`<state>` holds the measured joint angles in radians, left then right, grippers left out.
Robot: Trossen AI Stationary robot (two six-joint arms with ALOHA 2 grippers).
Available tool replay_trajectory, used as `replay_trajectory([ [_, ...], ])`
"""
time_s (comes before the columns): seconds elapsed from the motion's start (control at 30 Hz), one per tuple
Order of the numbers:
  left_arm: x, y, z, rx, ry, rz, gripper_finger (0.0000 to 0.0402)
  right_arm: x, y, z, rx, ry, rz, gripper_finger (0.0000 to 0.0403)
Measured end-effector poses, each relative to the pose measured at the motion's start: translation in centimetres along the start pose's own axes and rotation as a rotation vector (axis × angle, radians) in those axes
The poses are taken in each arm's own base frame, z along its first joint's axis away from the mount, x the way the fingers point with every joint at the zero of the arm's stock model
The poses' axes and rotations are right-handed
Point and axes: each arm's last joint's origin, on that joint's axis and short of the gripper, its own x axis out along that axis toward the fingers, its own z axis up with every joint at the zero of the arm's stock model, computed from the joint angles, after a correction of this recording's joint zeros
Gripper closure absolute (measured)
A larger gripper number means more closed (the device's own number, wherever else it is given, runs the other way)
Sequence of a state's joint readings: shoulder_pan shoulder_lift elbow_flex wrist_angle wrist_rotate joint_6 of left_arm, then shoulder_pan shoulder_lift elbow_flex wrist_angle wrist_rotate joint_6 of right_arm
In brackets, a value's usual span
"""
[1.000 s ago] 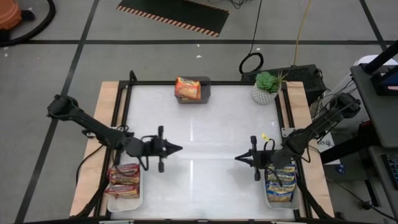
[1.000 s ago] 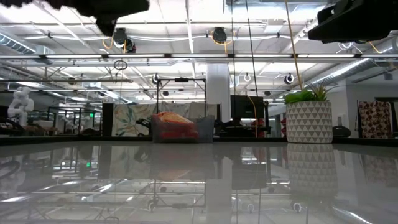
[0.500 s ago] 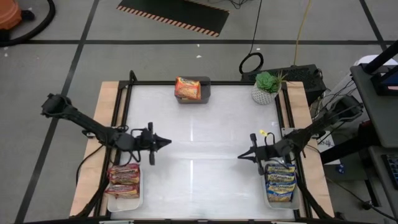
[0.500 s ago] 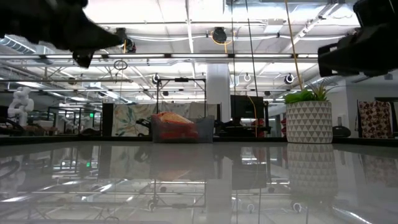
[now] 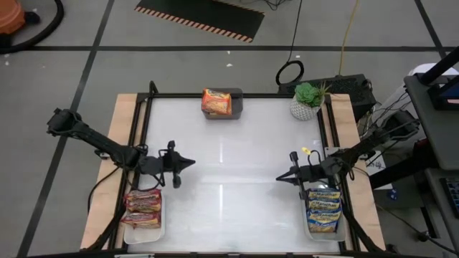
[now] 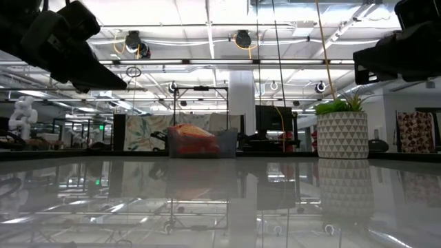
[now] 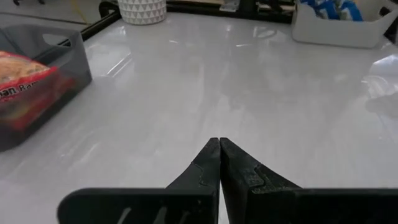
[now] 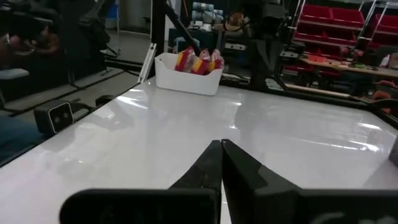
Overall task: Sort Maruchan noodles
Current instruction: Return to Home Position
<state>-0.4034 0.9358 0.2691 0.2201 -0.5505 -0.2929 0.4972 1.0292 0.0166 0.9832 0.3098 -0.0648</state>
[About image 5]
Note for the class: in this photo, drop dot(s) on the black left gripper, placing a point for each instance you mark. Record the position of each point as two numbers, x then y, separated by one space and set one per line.
171 163

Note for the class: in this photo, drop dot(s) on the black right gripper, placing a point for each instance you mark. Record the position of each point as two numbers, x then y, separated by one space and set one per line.
306 172

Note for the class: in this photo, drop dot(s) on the orange chicken ramen pack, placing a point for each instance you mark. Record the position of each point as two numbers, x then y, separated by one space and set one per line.
216 102

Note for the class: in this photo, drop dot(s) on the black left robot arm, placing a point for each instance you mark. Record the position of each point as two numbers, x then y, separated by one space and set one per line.
104 145

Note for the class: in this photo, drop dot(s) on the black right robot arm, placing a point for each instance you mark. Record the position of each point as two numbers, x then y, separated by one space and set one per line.
365 147

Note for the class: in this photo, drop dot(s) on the grey plastic bin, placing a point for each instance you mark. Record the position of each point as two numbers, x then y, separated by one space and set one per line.
236 107

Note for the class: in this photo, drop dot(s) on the white rectangular tray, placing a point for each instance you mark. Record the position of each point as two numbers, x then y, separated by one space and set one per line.
143 236
342 229

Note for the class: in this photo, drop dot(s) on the green succulent in white pot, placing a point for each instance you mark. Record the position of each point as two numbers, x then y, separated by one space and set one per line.
308 95

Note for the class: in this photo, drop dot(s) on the white paper sheet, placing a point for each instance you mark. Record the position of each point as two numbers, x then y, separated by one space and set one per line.
378 168

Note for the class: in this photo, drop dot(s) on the black perforated computer case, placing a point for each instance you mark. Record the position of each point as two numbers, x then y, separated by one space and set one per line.
344 87

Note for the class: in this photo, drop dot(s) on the small blue object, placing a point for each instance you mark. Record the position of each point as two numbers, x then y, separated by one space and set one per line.
393 194

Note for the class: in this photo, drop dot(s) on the black desk leg beam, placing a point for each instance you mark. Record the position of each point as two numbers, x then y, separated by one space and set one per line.
401 172

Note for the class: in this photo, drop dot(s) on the black hazard-striped floor mat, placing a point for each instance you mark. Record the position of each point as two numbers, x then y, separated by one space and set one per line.
201 14

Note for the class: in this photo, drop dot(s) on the grey desk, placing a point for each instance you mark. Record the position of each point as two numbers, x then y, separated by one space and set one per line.
437 139

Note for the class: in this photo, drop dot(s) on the black keyboard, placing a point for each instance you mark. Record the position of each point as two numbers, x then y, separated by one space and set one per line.
452 197

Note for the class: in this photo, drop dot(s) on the black monitor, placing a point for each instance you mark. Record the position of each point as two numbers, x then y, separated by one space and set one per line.
435 98

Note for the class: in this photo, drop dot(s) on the black diagonal pole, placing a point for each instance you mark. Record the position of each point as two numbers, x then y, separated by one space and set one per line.
441 64

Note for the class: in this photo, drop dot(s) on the orange shop vacuum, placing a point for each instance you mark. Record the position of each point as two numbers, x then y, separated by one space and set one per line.
10 16

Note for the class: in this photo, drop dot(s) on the black metal table frame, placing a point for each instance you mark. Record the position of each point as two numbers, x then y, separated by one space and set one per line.
143 96

